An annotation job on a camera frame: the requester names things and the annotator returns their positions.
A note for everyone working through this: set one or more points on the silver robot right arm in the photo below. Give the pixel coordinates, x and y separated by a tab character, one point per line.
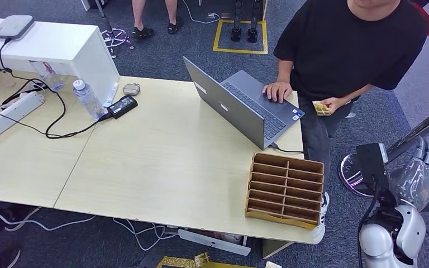
396	236

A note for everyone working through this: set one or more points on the person in black sandals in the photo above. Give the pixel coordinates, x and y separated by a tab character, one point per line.
142	22

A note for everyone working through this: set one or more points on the black and white wrist camera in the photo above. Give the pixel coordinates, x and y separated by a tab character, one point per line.
371	166

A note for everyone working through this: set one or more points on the black robot legs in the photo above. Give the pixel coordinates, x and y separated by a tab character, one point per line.
252	26

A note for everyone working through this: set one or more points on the grey router box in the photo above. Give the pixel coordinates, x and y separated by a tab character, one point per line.
13	26

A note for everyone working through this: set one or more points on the black power adapter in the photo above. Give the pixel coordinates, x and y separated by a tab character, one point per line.
122	106

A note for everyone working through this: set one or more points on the grey laptop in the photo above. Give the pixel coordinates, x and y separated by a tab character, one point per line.
236	107

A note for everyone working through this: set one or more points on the white bar under table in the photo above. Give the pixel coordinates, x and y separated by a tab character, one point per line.
214	242

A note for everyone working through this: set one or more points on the beige earbuds case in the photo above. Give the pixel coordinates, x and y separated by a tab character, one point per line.
131	89

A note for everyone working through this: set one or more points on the person's left hand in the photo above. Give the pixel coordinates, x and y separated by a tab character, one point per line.
333	103

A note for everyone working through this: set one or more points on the metal tripod base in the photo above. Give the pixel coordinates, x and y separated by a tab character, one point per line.
116	39

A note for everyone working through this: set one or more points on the brown cardboard slot organizer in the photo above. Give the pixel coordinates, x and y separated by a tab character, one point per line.
284	190

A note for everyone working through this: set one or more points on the clear water bottle white cap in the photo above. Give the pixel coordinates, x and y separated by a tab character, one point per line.
88	100

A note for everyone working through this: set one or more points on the yellow patterned sheet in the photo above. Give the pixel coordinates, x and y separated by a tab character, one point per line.
177	262

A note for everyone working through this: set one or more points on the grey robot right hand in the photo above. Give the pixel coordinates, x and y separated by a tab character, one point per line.
416	181

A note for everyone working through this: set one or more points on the white desk riser shelf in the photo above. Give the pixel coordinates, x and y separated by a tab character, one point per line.
51	48

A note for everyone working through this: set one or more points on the person's right hand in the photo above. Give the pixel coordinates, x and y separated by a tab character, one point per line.
277	91

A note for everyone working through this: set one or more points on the chrome stanchion post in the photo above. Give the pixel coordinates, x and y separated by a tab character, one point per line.
418	131

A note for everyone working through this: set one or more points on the clear water bottle red label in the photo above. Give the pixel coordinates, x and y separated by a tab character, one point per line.
48	75

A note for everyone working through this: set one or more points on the white power strip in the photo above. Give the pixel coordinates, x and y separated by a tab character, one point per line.
11	114

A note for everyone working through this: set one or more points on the yellow patterned card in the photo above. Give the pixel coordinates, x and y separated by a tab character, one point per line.
322	108

